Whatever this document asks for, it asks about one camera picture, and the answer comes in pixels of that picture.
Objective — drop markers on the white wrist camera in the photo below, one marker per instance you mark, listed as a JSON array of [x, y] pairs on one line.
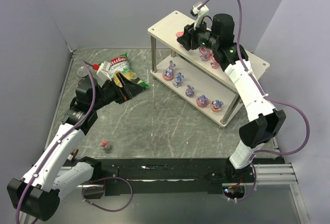
[[199, 11], [102, 70]]

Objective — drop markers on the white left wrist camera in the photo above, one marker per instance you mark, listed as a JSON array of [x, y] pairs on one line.
[[102, 70]]

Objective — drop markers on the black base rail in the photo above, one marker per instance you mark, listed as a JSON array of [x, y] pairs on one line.
[[165, 175]]

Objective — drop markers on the pink striped bunny toy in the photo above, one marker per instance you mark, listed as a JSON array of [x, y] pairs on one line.
[[205, 53]]

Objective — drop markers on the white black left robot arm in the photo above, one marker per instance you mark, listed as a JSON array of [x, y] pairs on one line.
[[39, 192]]

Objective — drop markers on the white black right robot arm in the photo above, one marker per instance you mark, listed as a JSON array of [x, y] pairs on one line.
[[265, 120]]

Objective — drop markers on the pink bunny red bow toy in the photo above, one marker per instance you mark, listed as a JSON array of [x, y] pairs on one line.
[[105, 145]]

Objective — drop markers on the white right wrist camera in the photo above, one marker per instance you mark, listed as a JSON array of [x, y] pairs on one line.
[[199, 11]]

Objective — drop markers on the green Chuba chips bag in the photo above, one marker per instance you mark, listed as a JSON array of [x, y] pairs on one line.
[[121, 65]]

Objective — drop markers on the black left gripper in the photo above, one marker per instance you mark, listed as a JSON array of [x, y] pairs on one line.
[[119, 90]]

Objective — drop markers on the brown snack bar wrapper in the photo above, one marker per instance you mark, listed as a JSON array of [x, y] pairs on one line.
[[72, 155]]

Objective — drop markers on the white wooden two-tier shelf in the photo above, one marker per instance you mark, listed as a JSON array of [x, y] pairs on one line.
[[213, 83]]

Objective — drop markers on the pink cup toy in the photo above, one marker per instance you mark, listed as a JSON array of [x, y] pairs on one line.
[[214, 64]]

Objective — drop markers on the purple bunny blue ears toy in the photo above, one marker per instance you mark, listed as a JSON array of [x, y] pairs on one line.
[[177, 81]]

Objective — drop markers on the small purple bunny head toy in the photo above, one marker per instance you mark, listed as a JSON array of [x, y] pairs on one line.
[[189, 91]]

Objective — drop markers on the purple bunny pink base toy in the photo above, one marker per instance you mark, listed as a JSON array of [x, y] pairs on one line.
[[168, 74]]

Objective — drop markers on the dark soda can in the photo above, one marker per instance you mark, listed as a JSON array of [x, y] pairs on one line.
[[82, 72]]

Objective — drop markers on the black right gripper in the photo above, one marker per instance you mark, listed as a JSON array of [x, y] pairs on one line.
[[192, 35]]

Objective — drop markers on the pink bunny flower ring toy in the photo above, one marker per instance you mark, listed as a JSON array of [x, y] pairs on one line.
[[179, 34]]

